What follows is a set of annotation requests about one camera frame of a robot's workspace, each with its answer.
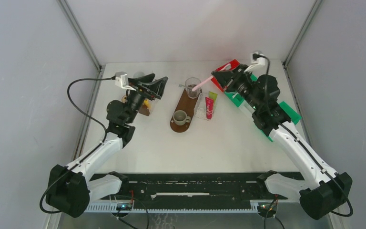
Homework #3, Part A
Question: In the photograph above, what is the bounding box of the green toothpaste tube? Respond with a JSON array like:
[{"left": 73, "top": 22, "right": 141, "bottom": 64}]
[{"left": 208, "top": 91, "right": 218, "bottom": 104}]

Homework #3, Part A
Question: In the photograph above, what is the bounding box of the grey ceramic cup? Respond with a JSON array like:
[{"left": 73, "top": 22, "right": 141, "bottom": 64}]
[{"left": 173, "top": 110, "right": 191, "bottom": 126}]

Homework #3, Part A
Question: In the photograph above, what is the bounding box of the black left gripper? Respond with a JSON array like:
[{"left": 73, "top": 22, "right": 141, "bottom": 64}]
[{"left": 124, "top": 73, "right": 167, "bottom": 124}]

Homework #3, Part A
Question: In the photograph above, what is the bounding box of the clear textured acrylic holder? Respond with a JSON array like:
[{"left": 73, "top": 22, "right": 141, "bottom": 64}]
[{"left": 194, "top": 93, "right": 218, "bottom": 121}]

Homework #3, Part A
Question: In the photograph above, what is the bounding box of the pink toothbrush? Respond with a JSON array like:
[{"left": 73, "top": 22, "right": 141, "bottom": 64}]
[{"left": 191, "top": 63, "right": 231, "bottom": 91}]

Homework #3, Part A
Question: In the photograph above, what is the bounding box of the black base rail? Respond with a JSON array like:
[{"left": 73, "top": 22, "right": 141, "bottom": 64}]
[{"left": 85, "top": 172, "right": 289, "bottom": 211}]

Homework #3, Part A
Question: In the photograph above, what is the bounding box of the brown oval wooden tray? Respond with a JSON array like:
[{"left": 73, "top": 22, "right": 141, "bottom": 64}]
[{"left": 170, "top": 89, "right": 203, "bottom": 133}]

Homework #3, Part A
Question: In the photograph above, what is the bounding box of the red toothpaste tube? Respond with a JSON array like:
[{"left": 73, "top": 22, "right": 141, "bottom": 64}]
[{"left": 205, "top": 97, "right": 214, "bottom": 120}]

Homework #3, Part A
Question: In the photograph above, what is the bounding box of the green bin with toothpaste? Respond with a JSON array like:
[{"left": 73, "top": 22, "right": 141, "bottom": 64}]
[{"left": 260, "top": 101, "right": 302, "bottom": 142}]

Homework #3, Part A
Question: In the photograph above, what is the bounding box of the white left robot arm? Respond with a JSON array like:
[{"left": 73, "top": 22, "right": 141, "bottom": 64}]
[{"left": 39, "top": 72, "right": 168, "bottom": 218}]

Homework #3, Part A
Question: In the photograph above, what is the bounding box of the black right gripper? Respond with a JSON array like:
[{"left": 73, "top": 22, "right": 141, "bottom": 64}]
[{"left": 212, "top": 64, "right": 260, "bottom": 112}]

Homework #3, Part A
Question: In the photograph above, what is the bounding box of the red storage bin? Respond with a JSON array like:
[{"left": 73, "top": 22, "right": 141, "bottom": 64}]
[{"left": 212, "top": 59, "right": 240, "bottom": 92}]

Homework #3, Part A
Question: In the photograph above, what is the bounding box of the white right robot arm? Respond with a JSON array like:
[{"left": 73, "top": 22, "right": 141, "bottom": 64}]
[{"left": 211, "top": 64, "right": 354, "bottom": 219}]

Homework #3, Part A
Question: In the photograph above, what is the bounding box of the white storage bin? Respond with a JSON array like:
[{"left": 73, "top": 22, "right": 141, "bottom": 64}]
[{"left": 238, "top": 101, "right": 254, "bottom": 121}]

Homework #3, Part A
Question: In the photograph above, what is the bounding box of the clear glass tumbler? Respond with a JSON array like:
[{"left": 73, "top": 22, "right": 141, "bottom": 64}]
[{"left": 185, "top": 77, "right": 201, "bottom": 99}]

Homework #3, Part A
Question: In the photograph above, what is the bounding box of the yellow toothpaste tube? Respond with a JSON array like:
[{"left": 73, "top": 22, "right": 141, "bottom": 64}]
[{"left": 143, "top": 99, "right": 151, "bottom": 110}]

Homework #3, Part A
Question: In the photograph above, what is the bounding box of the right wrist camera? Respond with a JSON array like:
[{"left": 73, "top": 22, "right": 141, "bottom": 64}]
[{"left": 245, "top": 52, "right": 271, "bottom": 74}]

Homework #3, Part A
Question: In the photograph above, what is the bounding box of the green bin with toothbrushes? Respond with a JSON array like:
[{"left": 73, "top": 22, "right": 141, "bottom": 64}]
[{"left": 224, "top": 92, "right": 244, "bottom": 107}]

